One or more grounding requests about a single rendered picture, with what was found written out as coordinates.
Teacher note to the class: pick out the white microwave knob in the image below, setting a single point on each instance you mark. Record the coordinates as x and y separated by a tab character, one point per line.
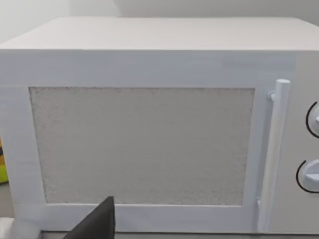
314	119
310	175

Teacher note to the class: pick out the pale microwave door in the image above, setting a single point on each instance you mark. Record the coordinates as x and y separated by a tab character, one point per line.
142	144

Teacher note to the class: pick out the pale microwave oven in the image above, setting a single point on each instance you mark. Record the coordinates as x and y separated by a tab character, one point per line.
159	59

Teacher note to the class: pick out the yellow and green box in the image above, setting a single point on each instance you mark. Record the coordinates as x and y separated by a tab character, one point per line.
2	161

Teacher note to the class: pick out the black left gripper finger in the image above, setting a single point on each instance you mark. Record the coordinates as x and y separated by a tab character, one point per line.
99	221

